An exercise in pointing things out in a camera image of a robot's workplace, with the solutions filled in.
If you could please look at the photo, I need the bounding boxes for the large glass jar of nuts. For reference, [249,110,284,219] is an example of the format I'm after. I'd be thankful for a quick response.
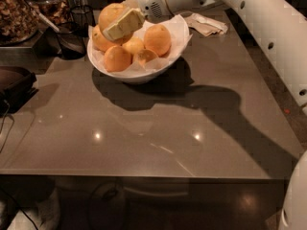
[0,0,38,46]

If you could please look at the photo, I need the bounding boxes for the small glass jar of nuts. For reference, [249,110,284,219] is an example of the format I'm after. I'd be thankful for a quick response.
[27,0,71,25]

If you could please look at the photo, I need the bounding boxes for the black wire mesh cup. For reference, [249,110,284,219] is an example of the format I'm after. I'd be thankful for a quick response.
[70,5,96,37]

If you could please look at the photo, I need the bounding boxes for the black cable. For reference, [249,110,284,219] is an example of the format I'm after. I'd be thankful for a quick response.
[0,100,15,154]

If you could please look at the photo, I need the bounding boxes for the crumpled beige napkin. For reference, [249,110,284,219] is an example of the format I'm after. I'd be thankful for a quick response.
[184,13,228,36]

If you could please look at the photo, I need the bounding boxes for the hidden yellow orange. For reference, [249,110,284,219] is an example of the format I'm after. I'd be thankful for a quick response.
[123,36,145,55]

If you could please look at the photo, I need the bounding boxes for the front right small orange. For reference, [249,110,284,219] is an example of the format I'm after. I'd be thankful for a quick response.
[132,49,158,67]

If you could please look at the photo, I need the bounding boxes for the dark brown tray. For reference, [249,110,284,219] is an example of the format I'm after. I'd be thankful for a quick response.
[0,66,36,115]

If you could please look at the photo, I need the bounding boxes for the white bowl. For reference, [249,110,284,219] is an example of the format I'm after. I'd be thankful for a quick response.
[86,13,190,85]

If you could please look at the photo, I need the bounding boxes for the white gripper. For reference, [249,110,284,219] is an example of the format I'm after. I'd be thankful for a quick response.
[102,0,206,41]

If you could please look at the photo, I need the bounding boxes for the white paper bowl liner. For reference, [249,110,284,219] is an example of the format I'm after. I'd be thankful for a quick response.
[87,13,193,79]

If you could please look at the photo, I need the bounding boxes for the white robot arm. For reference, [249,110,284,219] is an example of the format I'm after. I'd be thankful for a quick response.
[101,0,307,114]

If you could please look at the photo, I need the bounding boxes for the grey metal stand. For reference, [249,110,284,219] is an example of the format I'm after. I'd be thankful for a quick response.
[0,28,60,74]

